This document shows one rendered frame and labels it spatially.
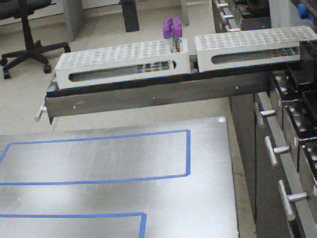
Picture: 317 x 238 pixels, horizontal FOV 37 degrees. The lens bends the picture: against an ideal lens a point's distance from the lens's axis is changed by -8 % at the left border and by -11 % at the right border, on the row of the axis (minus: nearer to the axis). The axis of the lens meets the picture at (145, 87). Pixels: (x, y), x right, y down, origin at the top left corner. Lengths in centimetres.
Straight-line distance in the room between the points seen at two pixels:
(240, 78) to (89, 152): 40
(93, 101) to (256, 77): 36
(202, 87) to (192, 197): 44
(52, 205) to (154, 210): 16
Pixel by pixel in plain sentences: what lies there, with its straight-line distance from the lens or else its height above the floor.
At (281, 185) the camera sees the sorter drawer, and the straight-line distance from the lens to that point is 83.
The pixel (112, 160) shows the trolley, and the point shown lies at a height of 82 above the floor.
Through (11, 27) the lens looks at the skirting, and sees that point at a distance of 502.
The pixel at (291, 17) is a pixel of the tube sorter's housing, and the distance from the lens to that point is 124.
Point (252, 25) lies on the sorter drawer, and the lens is 150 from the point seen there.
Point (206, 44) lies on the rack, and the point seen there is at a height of 86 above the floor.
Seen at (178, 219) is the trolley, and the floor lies 82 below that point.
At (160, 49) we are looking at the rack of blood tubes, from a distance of 113.
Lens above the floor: 125
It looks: 24 degrees down
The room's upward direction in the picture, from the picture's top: 9 degrees counter-clockwise
